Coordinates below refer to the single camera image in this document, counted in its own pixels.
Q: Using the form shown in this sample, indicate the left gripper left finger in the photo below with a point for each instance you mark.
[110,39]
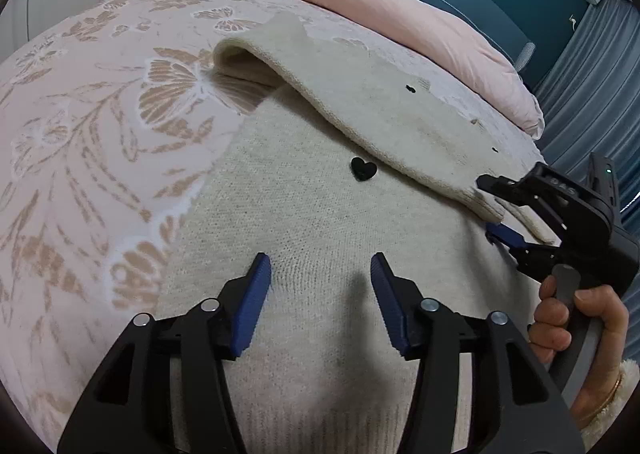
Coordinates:
[216,330]

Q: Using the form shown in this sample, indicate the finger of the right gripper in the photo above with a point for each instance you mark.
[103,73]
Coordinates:
[517,192]
[498,233]

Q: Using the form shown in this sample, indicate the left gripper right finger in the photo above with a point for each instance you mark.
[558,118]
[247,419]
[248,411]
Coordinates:
[425,330]

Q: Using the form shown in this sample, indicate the beige knit heart sweater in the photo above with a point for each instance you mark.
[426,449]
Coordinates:
[347,156]

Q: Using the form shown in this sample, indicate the person's right hand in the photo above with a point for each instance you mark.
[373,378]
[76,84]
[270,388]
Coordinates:
[548,336]

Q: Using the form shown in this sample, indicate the blue grey curtain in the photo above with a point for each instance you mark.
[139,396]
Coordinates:
[590,99]

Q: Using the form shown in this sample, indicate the pink folded duvet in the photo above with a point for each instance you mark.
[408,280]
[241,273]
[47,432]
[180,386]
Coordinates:
[454,46]

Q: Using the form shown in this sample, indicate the pink floral bed sheet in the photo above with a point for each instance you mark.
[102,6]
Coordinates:
[111,123]

